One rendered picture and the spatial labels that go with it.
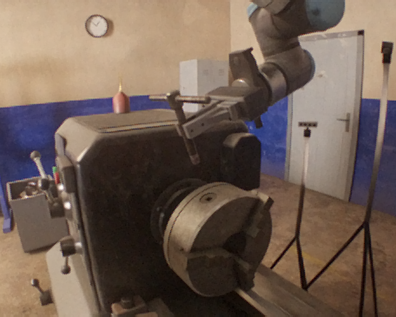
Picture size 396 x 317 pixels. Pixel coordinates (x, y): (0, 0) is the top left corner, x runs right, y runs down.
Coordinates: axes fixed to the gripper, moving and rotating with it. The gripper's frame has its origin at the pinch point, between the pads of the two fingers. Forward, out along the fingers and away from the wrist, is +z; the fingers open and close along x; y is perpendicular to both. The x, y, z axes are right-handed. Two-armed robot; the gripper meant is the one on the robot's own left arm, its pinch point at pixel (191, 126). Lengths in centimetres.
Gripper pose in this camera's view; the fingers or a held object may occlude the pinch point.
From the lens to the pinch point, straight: 49.7
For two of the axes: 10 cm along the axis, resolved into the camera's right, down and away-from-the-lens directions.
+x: -5.2, -2.2, 8.2
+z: -7.9, 5.0, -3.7
